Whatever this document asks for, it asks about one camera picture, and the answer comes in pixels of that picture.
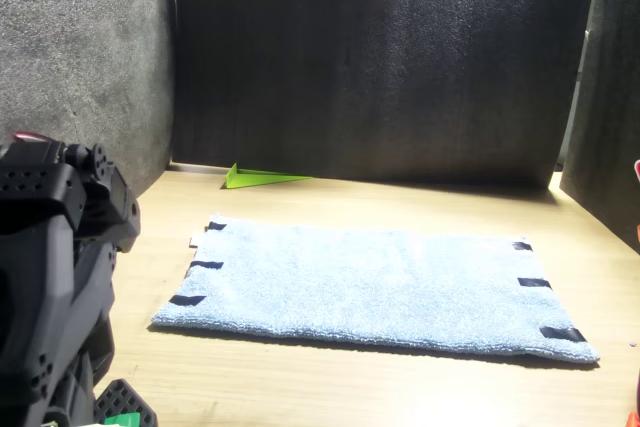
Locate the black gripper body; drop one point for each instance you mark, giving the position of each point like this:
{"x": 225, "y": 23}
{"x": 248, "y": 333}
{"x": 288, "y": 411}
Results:
{"x": 97, "y": 197}

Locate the light blue towel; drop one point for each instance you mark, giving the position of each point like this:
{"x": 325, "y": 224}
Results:
{"x": 375, "y": 287}

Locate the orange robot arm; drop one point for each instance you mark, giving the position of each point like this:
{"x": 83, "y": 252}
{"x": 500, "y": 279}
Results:
{"x": 635, "y": 421}

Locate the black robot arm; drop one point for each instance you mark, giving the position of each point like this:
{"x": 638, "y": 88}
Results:
{"x": 35, "y": 272}

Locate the lime green plastic wedge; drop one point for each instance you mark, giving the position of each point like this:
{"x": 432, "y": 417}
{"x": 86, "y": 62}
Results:
{"x": 245, "y": 179}

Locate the dark grey foam panel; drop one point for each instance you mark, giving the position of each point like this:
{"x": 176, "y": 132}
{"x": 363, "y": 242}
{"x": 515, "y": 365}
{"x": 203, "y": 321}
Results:
{"x": 375, "y": 72}
{"x": 75, "y": 47}
{"x": 615, "y": 97}

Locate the green table clamp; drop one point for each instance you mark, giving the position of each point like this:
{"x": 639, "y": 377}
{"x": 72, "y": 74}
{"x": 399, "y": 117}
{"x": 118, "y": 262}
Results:
{"x": 125, "y": 419}

